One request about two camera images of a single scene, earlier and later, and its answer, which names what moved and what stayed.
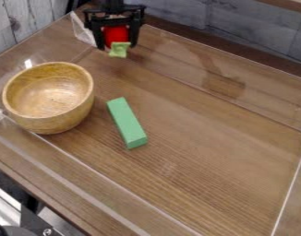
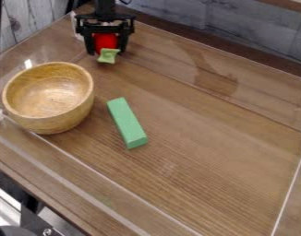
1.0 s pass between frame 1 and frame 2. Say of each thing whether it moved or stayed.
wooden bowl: stayed
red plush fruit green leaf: moved
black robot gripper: moved
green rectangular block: stayed
